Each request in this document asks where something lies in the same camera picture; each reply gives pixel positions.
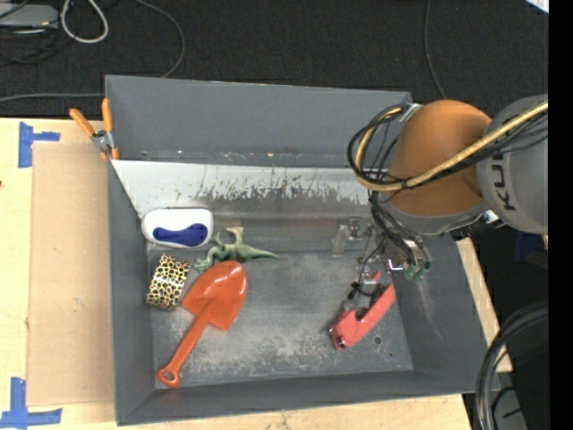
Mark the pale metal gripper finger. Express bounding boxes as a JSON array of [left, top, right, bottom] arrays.
[[355, 258, 389, 287], [331, 222, 380, 257]]

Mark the red plastic hand tool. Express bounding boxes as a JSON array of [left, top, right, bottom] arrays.
[[329, 270, 397, 351]]

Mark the grey metal bin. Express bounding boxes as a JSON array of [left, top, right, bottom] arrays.
[[104, 74, 501, 426]]

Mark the green toy dinosaur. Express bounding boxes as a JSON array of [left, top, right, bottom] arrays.
[[192, 226, 281, 273]]

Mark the orange toy shovel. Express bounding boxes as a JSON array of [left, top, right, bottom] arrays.
[[155, 260, 248, 389]]

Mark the white and blue oval case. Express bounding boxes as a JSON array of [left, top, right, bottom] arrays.
[[141, 207, 215, 250]]

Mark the leopard print tape roll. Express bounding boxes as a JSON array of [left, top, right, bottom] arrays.
[[144, 253, 192, 312]]

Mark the brown cardboard board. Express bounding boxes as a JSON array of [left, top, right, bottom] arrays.
[[25, 141, 115, 407]]

